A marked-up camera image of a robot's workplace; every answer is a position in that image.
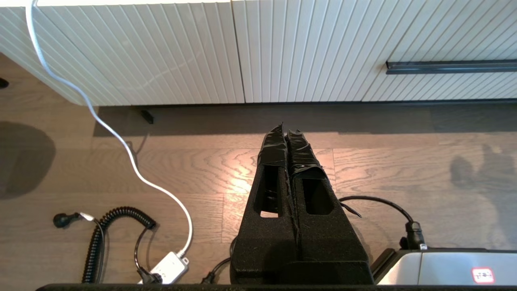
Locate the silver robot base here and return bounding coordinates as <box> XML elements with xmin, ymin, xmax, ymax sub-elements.
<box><xmin>372</xmin><ymin>247</ymin><xmax>517</xmax><ymax>285</ymax></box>

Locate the black floor cable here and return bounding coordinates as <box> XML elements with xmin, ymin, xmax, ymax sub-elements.
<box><xmin>201</xmin><ymin>195</ymin><xmax>427</xmax><ymax>285</ymax></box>

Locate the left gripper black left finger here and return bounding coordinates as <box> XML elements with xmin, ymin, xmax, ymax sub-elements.
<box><xmin>230</xmin><ymin>122</ymin><xmax>299</xmax><ymax>285</ymax></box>

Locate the white fluted drawer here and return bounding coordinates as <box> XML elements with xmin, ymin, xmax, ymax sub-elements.
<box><xmin>335</xmin><ymin>0</ymin><xmax>517</xmax><ymax>103</ymax></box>

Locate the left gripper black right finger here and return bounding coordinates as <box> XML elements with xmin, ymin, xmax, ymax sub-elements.
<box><xmin>286</xmin><ymin>129</ymin><xmax>374</xmax><ymax>285</ymax></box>

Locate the white power cable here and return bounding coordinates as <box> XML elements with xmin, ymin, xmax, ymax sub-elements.
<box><xmin>25</xmin><ymin>0</ymin><xmax>193</xmax><ymax>258</ymax></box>

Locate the white adapter box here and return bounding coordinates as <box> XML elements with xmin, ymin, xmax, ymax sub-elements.
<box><xmin>139</xmin><ymin>251</ymin><xmax>189</xmax><ymax>285</ymax></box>

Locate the white long TV cabinet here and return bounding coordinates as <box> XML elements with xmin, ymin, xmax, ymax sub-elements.
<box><xmin>0</xmin><ymin>0</ymin><xmax>517</xmax><ymax>107</ymax></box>

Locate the black coiled cable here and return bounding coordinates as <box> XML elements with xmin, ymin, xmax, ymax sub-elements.
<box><xmin>53</xmin><ymin>207</ymin><xmax>157</xmax><ymax>283</ymax></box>

